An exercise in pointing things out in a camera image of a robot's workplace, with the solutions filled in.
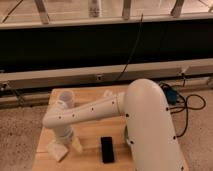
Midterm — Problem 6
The black cable at base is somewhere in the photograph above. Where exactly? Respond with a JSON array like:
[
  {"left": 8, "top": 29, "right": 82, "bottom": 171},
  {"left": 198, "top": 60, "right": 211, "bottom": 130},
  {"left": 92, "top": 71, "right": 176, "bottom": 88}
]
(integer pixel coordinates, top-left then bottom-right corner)
[{"left": 158, "top": 73, "right": 207, "bottom": 139}]

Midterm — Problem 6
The white sponge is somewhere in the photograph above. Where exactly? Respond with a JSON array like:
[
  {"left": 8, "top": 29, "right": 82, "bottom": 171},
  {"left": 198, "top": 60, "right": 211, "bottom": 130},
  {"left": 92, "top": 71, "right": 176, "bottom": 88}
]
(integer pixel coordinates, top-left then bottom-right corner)
[{"left": 47, "top": 141, "right": 68, "bottom": 162}]

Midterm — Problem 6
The translucent ceramic cup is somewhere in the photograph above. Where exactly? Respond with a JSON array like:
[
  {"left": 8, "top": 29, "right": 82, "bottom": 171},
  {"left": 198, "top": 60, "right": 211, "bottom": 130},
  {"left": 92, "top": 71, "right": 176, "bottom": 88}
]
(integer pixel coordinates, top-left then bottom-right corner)
[{"left": 59, "top": 91, "right": 75, "bottom": 108}]

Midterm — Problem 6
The metal rail frame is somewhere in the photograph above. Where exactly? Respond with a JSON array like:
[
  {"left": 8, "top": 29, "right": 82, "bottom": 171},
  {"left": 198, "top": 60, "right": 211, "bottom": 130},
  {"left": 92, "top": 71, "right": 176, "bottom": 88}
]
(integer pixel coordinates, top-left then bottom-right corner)
[{"left": 0, "top": 0, "right": 213, "bottom": 102}]

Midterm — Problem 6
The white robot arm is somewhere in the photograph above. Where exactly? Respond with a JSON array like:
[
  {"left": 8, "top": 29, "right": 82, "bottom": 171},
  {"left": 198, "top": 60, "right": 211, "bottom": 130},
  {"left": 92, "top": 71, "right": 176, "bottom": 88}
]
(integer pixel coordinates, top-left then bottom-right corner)
[{"left": 43, "top": 79, "right": 184, "bottom": 171}]

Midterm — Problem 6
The black rectangular block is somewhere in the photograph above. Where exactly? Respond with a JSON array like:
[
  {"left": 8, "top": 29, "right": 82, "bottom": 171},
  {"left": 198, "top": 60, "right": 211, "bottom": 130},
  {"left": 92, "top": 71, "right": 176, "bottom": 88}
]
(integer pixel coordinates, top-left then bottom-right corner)
[{"left": 101, "top": 137, "right": 115, "bottom": 163}]

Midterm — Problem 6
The black hanging cable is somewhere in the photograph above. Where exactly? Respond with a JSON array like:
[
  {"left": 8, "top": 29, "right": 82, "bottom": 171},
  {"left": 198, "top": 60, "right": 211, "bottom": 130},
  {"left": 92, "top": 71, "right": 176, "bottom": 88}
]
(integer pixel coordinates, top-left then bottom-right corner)
[{"left": 113, "top": 13, "right": 145, "bottom": 83}]

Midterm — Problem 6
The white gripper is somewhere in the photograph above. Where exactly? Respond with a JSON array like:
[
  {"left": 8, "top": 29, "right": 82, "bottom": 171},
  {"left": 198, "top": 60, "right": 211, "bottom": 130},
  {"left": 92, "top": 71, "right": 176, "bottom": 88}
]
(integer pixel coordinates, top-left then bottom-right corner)
[{"left": 54, "top": 128, "right": 83, "bottom": 153}]

